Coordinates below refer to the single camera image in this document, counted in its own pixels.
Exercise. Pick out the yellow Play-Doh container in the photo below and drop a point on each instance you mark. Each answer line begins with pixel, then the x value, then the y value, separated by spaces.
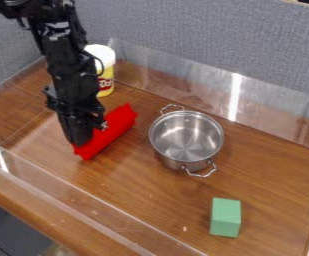
pixel 105 63

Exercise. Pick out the clear acrylic table barrier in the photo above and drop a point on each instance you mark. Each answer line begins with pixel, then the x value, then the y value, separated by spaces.
pixel 121 205

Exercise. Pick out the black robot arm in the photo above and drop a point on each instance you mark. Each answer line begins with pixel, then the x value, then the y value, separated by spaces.
pixel 53 22

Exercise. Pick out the green foam block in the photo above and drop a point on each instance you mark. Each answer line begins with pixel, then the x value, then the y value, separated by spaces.
pixel 225 217

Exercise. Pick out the small stainless steel pot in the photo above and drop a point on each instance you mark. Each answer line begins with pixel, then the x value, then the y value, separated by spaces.
pixel 186 139

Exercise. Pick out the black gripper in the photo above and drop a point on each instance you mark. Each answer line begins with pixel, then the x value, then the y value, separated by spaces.
pixel 71 98

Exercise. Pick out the red rectangular block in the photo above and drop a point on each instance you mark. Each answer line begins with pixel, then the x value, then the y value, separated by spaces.
pixel 121 121

